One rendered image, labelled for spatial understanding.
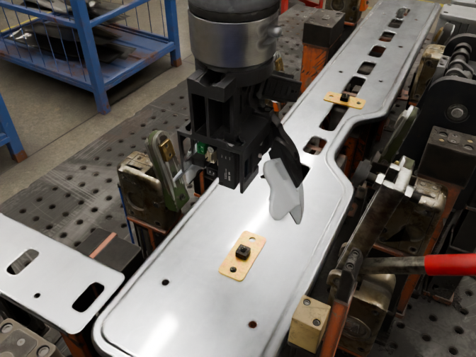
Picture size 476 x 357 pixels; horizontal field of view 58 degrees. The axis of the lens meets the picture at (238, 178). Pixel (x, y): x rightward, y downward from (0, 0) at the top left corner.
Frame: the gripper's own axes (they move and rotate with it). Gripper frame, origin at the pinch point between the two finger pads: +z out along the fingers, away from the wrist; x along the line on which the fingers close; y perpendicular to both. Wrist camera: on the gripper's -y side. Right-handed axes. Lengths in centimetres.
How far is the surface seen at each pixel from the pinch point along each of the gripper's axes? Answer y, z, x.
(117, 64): -159, 95, -175
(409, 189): 0.0, -9.4, 17.5
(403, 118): -31.7, 3.0, 13.2
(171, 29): -200, 84, -160
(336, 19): -82, 9, -14
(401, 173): -0.8, -10.2, 16.4
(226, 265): 2.9, 10.9, -1.2
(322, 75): -55, 12, -8
